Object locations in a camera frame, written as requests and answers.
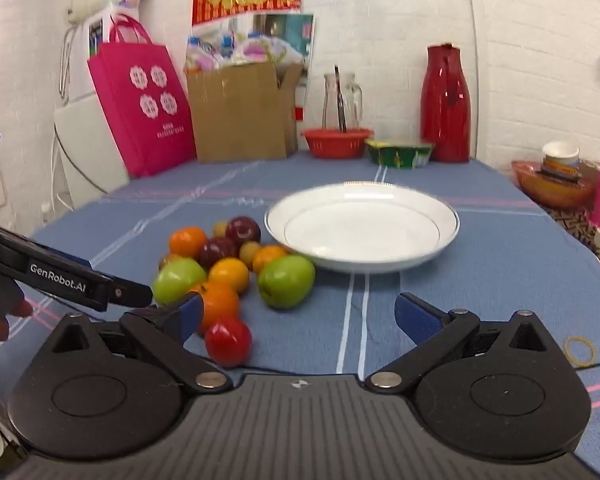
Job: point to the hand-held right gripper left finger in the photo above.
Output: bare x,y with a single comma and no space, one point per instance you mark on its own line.
187,316

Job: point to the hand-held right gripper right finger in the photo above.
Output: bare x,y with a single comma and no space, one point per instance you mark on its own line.
414,317

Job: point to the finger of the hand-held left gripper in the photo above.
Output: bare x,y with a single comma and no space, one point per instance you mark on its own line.
55,277

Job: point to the green apple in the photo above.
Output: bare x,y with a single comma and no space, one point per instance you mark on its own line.
178,280
286,281

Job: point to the red tomato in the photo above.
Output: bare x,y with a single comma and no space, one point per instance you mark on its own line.
227,341

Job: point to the yellow orange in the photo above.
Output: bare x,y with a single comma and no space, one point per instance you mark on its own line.
228,275

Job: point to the small brown fruit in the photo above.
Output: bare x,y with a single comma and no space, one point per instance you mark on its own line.
169,260

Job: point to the dark red apple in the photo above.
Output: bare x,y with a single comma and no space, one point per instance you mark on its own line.
217,252
243,230

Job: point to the small yellow-green fruit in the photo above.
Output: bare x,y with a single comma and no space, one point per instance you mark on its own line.
220,228

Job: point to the white plate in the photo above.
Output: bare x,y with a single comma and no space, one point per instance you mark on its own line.
360,230

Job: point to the blue striped tablecloth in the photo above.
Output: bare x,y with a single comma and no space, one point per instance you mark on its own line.
480,270

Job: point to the white appliance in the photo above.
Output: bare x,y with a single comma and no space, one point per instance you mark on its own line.
85,145

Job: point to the yellow rubber band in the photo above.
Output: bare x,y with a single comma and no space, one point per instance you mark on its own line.
567,352

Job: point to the green instant noodle bowl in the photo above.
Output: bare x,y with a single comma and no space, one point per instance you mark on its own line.
397,155

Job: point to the brown patterned cloth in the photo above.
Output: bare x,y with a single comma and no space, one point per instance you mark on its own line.
572,225

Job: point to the pink tote bag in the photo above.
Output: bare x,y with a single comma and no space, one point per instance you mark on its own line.
140,110

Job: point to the red plastic basket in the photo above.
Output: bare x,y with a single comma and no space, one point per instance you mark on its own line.
336,145

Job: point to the stacked bowls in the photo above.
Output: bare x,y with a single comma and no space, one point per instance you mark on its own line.
555,190

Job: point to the cardboard box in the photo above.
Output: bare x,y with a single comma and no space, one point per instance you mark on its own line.
237,115

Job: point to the red thermos jug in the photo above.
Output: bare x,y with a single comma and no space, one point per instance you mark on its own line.
445,110

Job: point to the white cup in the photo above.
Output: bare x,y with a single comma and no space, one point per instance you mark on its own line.
560,152

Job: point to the glass pitcher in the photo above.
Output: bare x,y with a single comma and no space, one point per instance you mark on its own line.
352,105

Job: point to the black straw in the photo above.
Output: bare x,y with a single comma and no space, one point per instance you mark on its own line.
340,100

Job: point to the floral cloth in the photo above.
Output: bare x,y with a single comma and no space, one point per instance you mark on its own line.
250,52

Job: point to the teal wall poster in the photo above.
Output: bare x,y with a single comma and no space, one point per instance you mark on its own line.
297,30

